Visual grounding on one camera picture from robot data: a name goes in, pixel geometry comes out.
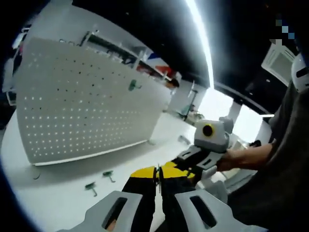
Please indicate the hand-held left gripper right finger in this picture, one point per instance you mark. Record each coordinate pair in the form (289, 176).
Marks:
(200, 210)

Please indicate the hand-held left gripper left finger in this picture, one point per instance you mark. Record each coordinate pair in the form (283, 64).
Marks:
(116, 210)

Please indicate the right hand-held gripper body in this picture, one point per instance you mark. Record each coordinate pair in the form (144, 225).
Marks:
(212, 135)

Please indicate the white perforated mounting plate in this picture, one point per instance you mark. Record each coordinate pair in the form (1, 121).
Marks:
(84, 108)

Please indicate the person's right hand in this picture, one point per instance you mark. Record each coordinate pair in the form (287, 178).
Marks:
(229, 159)

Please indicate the person's dark olive shirt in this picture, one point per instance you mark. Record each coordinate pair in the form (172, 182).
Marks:
(277, 181)

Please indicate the ceiling light strip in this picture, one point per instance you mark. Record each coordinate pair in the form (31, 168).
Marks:
(202, 41)

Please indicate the white ceiling air conditioner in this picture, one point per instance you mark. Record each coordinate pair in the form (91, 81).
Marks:
(277, 62)

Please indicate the white worn chest device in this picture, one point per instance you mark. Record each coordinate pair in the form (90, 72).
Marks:
(300, 72)

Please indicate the white desk partition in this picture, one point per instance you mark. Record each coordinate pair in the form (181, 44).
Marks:
(55, 14)

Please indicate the small grey bracket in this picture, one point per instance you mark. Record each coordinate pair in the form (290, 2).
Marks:
(184, 140)

